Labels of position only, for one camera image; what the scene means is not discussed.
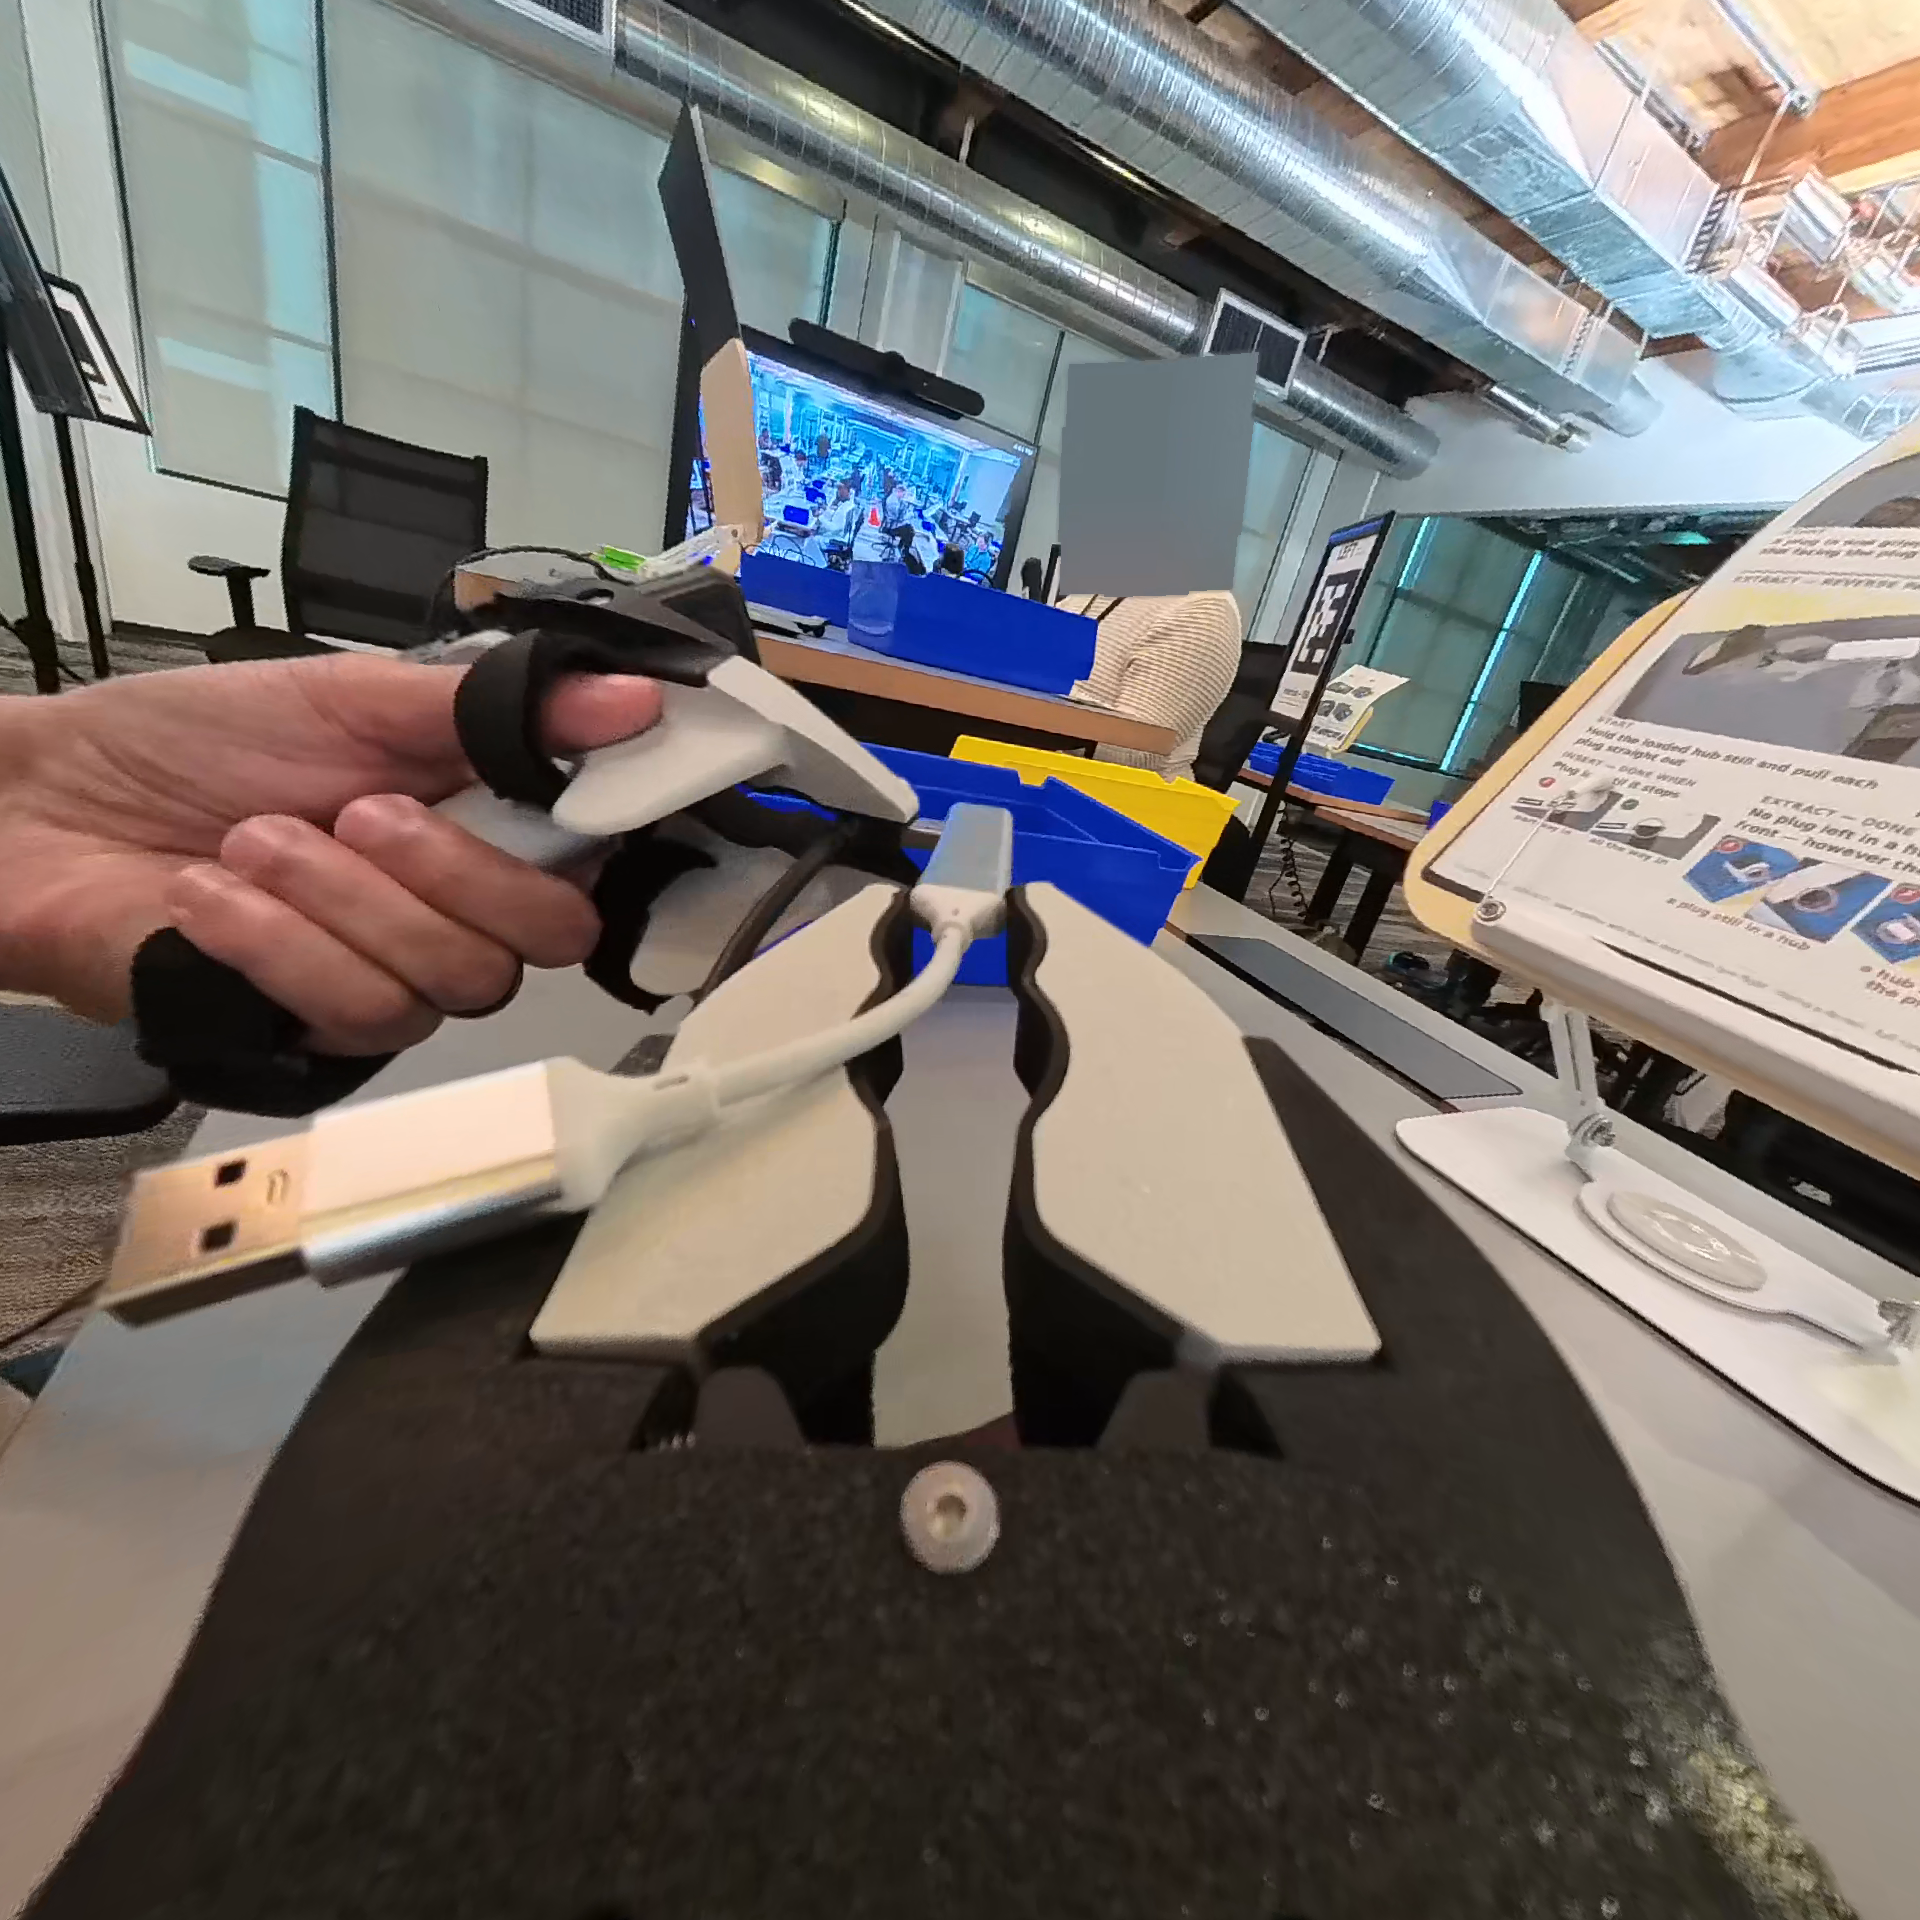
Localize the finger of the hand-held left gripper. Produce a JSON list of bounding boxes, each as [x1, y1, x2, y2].
[[626, 861, 788, 1010], [704, 661, 922, 827]]

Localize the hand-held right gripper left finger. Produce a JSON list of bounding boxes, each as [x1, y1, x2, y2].
[[528, 883, 915, 1450]]

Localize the black easel stand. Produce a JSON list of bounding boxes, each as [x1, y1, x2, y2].
[[0, 164, 154, 696]]

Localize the black sign stand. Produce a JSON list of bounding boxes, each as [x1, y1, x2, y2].
[[1242, 511, 1401, 903]]

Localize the black video bar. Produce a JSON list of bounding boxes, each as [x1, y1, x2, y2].
[[786, 319, 985, 417]]

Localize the black office chair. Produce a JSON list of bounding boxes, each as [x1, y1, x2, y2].
[[187, 405, 492, 666]]

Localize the small blue plastic bin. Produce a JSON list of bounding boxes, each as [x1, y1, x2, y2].
[[1245, 744, 1397, 799]]

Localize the silver usb hub white cable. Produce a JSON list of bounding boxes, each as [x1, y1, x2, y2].
[[104, 802, 1019, 1329]]

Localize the printed instruction sheet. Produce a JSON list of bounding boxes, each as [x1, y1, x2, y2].
[[1425, 450, 1920, 1052]]

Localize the person's left hand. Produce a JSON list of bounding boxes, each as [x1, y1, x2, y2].
[[0, 652, 671, 1059]]

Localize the yellow plastic bin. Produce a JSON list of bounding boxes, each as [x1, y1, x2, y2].
[[951, 737, 1242, 888]]

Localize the large monitor screen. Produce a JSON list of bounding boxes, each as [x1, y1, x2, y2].
[[689, 323, 1041, 585]]

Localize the black desk panel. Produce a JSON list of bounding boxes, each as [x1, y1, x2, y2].
[[1192, 930, 1524, 1104]]

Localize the black cable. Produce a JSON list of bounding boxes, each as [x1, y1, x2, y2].
[[693, 816, 911, 1004]]

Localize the wide silver air duct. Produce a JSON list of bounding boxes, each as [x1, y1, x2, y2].
[[1229, 0, 1667, 442]]

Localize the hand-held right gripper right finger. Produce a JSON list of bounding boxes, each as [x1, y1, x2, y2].
[[1002, 883, 1384, 1451]]

